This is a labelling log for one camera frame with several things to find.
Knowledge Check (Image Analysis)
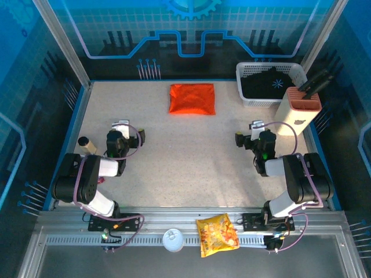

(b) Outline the white knife block pink top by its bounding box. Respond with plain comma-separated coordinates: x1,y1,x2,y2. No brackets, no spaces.
274,86,322,136

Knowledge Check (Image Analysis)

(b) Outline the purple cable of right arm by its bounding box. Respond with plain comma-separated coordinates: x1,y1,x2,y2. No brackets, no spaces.
262,121,324,253

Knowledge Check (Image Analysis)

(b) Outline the white plastic basket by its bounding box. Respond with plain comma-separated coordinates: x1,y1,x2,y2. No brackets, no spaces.
235,61,308,108

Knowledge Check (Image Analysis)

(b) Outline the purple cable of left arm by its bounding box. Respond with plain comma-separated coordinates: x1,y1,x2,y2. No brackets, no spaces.
72,123,146,253

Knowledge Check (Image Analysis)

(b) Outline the black base plate left arm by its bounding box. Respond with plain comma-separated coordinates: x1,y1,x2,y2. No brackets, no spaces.
88,213,141,232

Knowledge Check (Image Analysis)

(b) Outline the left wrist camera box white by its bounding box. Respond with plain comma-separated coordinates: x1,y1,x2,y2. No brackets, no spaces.
111,119,130,140

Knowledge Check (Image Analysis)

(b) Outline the aluminium frame post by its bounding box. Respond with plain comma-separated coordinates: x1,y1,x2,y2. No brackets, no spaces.
31,0,93,89
300,0,350,69

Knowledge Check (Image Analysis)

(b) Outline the slotted grey cable duct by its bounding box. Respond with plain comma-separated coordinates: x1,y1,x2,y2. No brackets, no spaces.
46,235,267,247

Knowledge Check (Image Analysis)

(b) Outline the black handled knife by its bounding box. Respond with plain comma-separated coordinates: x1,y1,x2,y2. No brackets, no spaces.
298,68,331,91
303,74,334,99

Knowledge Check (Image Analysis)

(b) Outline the orange t-shirt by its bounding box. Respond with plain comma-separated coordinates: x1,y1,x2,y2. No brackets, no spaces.
168,83,217,116

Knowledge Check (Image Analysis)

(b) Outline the aluminium frame rail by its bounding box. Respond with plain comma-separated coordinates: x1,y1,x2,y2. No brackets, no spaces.
17,206,369,278

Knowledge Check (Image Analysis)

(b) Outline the yellow snack bag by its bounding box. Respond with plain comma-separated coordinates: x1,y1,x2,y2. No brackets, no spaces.
195,213,241,258

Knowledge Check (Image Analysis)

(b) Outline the black base plate right arm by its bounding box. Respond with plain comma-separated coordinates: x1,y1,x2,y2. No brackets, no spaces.
242,212,296,232

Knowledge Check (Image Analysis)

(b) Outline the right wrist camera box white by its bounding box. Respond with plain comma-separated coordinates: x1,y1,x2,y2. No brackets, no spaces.
248,120,266,140

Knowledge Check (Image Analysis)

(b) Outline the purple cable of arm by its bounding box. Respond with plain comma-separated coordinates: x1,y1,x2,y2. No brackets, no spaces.
262,121,324,253
72,123,146,253

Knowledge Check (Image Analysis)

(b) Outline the white round cup lid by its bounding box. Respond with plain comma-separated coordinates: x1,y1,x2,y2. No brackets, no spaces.
162,228,185,253

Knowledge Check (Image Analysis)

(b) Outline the brown bottle black cap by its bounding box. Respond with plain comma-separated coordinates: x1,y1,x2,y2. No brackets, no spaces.
77,136,99,154

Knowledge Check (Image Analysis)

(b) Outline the black t-shirt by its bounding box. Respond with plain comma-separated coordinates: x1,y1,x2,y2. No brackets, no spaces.
239,66,296,100

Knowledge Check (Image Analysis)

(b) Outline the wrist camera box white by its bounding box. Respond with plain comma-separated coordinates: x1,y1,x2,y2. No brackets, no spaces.
111,119,130,140
248,120,266,140

